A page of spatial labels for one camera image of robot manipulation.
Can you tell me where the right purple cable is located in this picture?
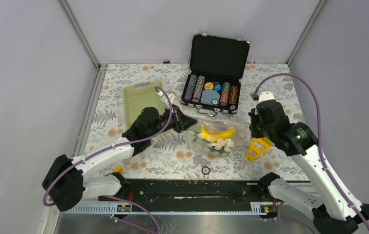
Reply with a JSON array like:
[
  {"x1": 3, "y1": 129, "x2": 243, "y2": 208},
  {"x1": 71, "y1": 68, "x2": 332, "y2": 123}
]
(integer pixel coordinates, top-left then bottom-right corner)
[{"x1": 251, "y1": 73, "x2": 369, "y2": 234}]

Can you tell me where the light green plastic basket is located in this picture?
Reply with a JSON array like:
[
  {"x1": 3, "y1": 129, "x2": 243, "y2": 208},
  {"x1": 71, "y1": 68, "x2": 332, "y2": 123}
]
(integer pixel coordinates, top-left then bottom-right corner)
[{"x1": 123, "y1": 80, "x2": 165, "y2": 128}]

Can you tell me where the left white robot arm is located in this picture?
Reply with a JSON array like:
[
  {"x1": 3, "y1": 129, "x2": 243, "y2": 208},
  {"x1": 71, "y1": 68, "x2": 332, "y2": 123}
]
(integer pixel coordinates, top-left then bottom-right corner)
[{"x1": 42, "y1": 87, "x2": 198, "y2": 212}]

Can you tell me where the clear zip top bag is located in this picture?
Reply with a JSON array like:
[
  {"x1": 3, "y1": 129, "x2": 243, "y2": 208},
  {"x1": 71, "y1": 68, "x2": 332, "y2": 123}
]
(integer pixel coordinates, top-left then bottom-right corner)
[{"x1": 184, "y1": 118, "x2": 250, "y2": 156}]

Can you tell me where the yellow plastic triangle tool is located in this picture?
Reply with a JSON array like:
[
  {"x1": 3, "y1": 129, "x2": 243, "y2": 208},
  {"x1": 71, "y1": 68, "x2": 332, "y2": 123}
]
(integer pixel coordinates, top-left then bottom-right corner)
[{"x1": 245, "y1": 137, "x2": 274, "y2": 161}]

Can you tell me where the black poker chip case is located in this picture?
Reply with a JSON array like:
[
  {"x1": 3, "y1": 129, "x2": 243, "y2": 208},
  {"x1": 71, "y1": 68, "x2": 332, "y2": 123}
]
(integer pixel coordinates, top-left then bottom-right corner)
[{"x1": 180, "y1": 34, "x2": 250, "y2": 116}]

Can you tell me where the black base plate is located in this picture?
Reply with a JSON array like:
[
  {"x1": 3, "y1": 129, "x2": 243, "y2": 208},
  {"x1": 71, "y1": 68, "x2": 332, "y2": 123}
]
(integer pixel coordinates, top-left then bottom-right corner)
[{"x1": 97, "y1": 175, "x2": 278, "y2": 214}]

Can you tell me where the purple cable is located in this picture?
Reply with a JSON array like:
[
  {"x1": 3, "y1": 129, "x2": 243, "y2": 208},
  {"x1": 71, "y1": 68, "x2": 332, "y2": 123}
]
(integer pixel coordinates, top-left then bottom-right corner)
[
  {"x1": 42, "y1": 86, "x2": 175, "y2": 234},
  {"x1": 251, "y1": 73, "x2": 369, "y2": 234}
]

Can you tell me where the yellow banana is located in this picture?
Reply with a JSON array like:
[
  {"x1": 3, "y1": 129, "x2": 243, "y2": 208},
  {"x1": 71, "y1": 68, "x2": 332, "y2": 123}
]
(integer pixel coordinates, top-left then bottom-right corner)
[{"x1": 200, "y1": 124, "x2": 236, "y2": 142}]

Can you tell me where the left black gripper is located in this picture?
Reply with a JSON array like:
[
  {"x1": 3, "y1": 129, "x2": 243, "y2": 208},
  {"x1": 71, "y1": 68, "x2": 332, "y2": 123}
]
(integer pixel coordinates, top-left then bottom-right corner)
[{"x1": 148, "y1": 104, "x2": 197, "y2": 138}]

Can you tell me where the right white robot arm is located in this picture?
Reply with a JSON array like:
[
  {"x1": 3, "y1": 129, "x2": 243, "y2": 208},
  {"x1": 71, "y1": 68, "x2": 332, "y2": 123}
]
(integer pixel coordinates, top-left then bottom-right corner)
[{"x1": 248, "y1": 92, "x2": 369, "y2": 234}]

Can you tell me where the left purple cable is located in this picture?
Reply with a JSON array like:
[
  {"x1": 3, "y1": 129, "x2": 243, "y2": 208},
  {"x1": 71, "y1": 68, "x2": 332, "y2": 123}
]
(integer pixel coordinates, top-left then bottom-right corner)
[{"x1": 42, "y1": 86, "x2": 175, "y2": 234}]

